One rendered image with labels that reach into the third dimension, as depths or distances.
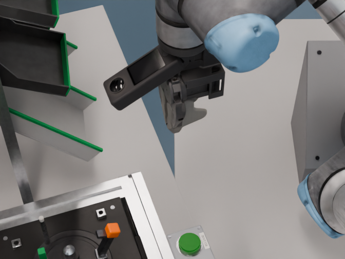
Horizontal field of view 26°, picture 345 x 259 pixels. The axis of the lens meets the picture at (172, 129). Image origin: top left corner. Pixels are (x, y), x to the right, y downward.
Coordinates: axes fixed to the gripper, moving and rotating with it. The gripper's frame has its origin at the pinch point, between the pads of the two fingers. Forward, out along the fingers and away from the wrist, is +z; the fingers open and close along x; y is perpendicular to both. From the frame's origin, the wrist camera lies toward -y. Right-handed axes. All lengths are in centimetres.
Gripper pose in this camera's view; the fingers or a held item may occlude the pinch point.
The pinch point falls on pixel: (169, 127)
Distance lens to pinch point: 116.4
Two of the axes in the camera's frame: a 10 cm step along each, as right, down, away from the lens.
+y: 9.5, -2.5, 2.0
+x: -3.2, -7.5, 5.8
